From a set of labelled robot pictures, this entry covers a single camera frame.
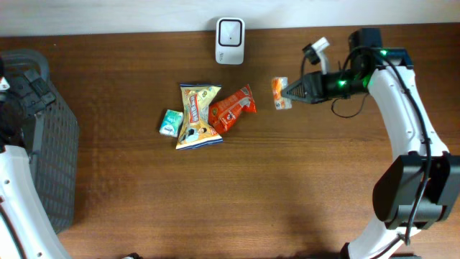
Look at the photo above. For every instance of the red snack packet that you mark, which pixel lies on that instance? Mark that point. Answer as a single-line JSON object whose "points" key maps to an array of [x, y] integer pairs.
{"points": [[222, 115]]}

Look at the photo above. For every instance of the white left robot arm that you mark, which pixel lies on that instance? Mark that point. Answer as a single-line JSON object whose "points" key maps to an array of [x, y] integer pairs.
{"points": [[26, 231]]}

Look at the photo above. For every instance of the yellow wet wipes pack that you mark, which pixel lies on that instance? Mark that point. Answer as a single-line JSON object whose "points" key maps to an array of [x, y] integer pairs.
{"points": [[196, 131]]}

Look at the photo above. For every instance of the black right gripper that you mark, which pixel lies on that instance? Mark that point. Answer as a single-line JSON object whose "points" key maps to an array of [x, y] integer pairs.
{"points": [[313, 91]]}

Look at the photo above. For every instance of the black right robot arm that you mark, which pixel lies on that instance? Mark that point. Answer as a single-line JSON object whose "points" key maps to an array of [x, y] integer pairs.
{"points": [[421, 186]]}

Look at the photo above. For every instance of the white barcode scanner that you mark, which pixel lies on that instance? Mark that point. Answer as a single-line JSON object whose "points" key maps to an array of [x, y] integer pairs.
{"points": [[230, 40]]}

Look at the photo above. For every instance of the grey plastic mesh basket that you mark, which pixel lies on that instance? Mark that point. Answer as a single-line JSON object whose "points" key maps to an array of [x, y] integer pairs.
{"points": [[50, 138]]}

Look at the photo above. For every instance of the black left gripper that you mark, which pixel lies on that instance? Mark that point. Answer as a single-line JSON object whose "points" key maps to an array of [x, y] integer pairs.
{"points": [[35, 102]]}

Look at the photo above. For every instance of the teal tissue pack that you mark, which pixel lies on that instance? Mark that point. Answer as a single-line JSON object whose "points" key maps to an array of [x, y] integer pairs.
{"points": [[171, 123]]}

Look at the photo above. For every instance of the orange white small packet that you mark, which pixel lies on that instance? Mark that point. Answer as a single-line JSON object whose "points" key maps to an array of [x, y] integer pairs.
{"points": [[278, 84]]}

